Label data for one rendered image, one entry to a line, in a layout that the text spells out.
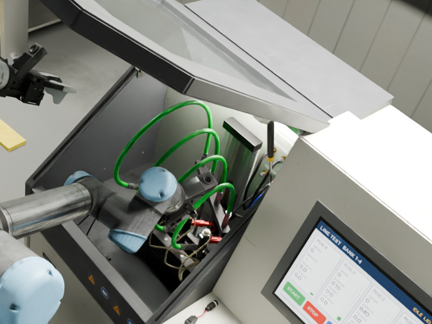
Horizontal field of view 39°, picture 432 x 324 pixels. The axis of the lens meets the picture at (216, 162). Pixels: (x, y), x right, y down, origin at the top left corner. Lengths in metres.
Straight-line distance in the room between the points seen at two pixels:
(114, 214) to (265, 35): 0.95
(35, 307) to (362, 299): 0.86
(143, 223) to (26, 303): 0.41
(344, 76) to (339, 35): 1.82
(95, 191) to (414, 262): 0.74
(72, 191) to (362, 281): 0.73
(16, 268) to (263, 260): 0.88
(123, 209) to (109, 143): 0.89
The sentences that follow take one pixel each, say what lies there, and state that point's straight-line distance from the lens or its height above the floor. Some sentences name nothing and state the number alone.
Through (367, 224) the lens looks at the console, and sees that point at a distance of 1.51.
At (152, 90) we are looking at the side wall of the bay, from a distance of 2.16.
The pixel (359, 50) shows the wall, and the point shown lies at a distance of 3.75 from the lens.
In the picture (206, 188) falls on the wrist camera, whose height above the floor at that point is 1.44.
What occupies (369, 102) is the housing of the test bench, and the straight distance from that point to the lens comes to 1.90.
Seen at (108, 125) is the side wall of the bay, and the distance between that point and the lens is 2.13.
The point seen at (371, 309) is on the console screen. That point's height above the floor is 1.32.
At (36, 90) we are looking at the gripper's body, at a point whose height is 1.41.
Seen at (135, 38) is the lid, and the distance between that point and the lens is 1.04.
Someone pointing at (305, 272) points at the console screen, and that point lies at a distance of 1.64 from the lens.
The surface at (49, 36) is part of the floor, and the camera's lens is 4.62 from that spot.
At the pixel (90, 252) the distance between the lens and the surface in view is 1.94.
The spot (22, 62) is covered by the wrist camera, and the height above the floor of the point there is 1.48.
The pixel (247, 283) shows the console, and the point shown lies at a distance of 1.77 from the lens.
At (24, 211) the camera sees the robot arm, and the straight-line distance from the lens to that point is 1.17.
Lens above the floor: 2.47
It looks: 41 degrees down
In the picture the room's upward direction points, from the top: 17 degrees clockwise
